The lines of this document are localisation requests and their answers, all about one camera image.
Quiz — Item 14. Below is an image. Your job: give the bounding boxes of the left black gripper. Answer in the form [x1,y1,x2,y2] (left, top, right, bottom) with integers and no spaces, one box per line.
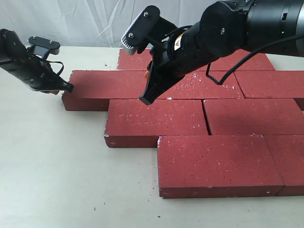
[0,49,73,94]

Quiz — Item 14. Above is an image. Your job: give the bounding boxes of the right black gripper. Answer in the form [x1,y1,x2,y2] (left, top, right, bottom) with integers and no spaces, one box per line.
[139,23,219,105]

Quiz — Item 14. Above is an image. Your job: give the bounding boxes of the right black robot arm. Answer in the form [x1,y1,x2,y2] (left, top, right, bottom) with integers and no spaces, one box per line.
[140,0,304,105]

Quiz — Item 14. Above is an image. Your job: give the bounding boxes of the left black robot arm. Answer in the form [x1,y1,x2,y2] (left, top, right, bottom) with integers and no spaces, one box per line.
[0,28,74,95]

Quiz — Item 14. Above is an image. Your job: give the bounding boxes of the front large red brick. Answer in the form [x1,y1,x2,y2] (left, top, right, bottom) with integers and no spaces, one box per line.
[157,135,285,199]

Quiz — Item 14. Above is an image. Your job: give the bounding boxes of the third row red brick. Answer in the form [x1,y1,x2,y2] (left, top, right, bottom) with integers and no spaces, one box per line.
[203,98,304,135]

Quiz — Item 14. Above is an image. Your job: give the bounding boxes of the right second row red brick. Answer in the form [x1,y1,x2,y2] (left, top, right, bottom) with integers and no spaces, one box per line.
[235,71,304,99]

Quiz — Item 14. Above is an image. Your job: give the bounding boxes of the pale blue backdrop cloth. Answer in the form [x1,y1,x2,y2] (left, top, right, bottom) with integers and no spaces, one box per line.
[0,0,214,47]

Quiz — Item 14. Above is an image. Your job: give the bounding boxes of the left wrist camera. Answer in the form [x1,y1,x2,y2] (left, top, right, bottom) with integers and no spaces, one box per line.
[28,36,61,59]

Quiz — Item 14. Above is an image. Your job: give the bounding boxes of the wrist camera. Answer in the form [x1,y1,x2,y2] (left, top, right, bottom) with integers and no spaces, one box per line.
[28,36,61,59]
[121,5,177,55]

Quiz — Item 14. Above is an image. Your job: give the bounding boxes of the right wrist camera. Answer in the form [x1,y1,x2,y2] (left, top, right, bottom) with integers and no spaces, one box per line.
[121,5,177,55]

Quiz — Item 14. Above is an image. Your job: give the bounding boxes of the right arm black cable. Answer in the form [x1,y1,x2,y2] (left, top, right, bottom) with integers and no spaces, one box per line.
[205,33,304,85]

